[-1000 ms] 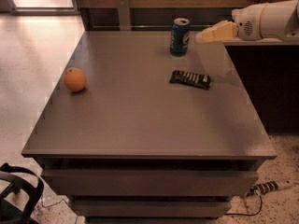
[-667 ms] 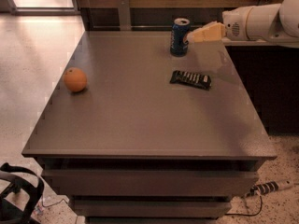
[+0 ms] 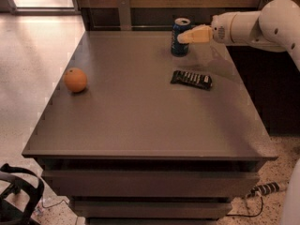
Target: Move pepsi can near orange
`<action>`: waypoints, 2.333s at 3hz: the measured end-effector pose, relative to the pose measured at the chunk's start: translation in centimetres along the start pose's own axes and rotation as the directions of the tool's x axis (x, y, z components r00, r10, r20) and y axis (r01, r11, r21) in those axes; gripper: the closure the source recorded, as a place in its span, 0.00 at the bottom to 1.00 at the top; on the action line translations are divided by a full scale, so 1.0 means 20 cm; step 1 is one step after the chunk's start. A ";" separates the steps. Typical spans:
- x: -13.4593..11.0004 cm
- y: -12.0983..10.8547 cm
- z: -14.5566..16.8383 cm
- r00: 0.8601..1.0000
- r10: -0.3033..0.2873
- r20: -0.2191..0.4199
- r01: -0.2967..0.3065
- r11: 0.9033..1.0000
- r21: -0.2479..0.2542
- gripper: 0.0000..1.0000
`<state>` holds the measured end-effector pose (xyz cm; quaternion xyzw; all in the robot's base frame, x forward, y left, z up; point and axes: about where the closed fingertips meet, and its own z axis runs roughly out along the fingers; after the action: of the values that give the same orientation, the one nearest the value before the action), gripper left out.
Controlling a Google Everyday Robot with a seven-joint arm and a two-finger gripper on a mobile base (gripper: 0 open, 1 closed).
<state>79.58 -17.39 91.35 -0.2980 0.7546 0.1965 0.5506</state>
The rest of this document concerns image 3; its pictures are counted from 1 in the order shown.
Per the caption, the black snack bar wrapper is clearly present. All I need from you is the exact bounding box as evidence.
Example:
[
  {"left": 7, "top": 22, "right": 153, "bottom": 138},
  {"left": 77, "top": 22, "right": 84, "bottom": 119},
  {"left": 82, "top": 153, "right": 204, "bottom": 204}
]
[{"left": 171, "top": 70, "right": 213, "bottom": 90}]

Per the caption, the lower cabinet drawer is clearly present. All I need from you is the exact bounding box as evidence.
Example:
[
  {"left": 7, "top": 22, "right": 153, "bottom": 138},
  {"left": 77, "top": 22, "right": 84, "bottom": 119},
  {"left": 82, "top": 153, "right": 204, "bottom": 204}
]
[{"left": 70, "top": 201, "right": 232, "bottom": 219}]

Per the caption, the cabinet drawer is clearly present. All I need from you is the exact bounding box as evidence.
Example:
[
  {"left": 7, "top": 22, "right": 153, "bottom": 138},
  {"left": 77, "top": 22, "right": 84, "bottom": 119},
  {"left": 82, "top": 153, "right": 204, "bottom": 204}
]
[
  {"left": 70, "top": 201, "right": 232, "bottom": 219},
  {"left": 42, "top": 170, "right": 259, "bottom": 198}
]

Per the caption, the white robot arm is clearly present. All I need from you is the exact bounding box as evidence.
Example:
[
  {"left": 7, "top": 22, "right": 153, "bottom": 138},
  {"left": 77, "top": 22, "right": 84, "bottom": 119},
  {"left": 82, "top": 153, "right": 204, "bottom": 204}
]
[{"left": 177, "top": 0, "right": 300, "bottom": 225}]

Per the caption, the black floor cable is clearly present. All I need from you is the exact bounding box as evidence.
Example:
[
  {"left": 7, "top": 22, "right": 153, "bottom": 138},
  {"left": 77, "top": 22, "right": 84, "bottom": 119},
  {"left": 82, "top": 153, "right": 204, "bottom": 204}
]
[{"left": 226, "top": 195, "right": 264, "bottom": 218}]

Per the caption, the orange fruit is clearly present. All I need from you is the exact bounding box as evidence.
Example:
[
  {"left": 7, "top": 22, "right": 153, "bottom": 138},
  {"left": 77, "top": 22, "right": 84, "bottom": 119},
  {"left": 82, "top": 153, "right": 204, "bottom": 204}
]
[{"left": 63, "top": 67, "right": 87, "bottom": 93}]

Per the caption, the brown drawer cabinet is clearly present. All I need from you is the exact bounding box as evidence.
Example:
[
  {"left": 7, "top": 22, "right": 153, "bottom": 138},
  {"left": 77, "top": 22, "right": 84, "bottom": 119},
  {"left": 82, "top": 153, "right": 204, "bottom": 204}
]
[{"left": 23, "top": 32, "right": 277, "bottom": 225}]

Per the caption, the left metal bracket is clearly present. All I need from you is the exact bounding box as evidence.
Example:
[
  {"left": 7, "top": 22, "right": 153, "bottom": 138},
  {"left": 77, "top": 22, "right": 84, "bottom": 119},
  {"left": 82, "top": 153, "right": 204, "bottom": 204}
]
[{"left": 117, "top": 0, "right": 132, "bottom": 31}]

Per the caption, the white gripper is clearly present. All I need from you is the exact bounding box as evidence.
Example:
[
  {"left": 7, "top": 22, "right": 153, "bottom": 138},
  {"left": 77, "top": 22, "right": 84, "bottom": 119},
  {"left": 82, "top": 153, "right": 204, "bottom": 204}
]
[{"left": 177, "top": 12, "right": 237, "bottom": 45}]

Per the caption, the upper cabinet drawer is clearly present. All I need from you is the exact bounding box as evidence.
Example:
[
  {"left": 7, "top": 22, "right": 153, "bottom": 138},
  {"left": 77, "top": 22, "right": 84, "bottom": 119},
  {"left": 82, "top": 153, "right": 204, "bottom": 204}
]
[{"left": 42, "top": 170, "right": 259, "bottom": 198}]

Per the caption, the blue pepsi can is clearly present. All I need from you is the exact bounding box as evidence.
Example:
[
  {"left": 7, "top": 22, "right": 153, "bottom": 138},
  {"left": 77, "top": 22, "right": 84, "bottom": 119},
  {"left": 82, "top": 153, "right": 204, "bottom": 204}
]
[{"left": 171, "top": 18, "right": 191, "bottom": 57}]

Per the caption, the window frame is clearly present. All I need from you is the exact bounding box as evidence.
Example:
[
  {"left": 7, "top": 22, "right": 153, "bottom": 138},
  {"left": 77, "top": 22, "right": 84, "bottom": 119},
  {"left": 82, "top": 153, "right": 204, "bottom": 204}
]
[{"left": 1, "top": 0, "right": 80, "bottom": 16}]

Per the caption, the striped power strip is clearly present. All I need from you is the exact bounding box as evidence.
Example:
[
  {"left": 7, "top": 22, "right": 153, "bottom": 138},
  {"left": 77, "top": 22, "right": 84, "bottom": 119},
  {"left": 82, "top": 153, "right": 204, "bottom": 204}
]
[{"left": 247, "top": 182, "right": 289, "bottom": 198}]

